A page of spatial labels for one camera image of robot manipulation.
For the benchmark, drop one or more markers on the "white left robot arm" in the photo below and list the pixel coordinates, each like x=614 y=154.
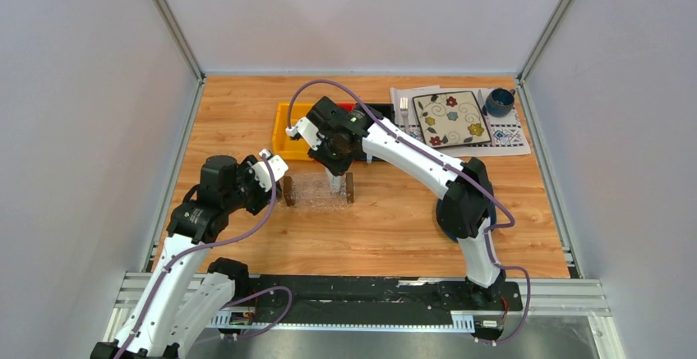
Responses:
x=164 y=324

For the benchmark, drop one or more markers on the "grey left frame post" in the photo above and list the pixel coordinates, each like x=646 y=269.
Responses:
x=179 y=38

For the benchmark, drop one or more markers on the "clear textured toiletry holder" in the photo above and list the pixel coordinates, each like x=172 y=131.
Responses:
x=318 y=189

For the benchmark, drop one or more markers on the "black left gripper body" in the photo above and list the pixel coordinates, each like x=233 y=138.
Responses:
x=251 y=194

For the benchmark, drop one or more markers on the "blue ceramic mug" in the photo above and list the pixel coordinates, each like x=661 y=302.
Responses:
x=500 y=102

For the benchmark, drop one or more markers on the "clear textured glass tray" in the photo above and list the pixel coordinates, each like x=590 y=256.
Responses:
x=316 y=208

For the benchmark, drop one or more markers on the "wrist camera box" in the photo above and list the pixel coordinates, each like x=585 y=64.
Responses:
x=269 y=170
x=305 y=129

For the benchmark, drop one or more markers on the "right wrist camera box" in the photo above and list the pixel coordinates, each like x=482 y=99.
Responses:
x=305 y=129

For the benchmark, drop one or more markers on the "floral square ceramic plate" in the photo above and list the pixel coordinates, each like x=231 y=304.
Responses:
x=450 y=119

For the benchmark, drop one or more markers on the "white toothpaste tube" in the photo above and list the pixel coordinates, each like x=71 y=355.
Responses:
x=335 y=182

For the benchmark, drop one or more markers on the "red plastic bin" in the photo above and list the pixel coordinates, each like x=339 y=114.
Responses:
x=346 y=106

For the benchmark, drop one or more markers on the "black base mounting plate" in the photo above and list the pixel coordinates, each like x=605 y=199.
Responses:
x=370 y=300

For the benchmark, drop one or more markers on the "pink handled knife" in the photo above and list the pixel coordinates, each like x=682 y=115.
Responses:
x=481 y=101

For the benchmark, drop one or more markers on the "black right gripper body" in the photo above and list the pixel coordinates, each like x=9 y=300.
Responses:
x=333 y=154

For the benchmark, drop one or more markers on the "black plastic bin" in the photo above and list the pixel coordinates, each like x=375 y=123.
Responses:
x=382 y=110

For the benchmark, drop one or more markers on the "pink handled fork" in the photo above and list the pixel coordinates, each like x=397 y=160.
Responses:
x=404 y=111

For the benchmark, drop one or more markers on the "blue shell shaped dish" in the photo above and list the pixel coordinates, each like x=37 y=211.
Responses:
x=491 y=214

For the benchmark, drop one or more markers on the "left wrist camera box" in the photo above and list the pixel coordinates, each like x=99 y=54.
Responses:
x=269 y=170

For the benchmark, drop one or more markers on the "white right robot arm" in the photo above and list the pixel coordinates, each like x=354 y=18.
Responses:
x=465 y=210

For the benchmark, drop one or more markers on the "yellow plastic bin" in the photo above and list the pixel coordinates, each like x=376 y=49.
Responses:
x=282 y=144

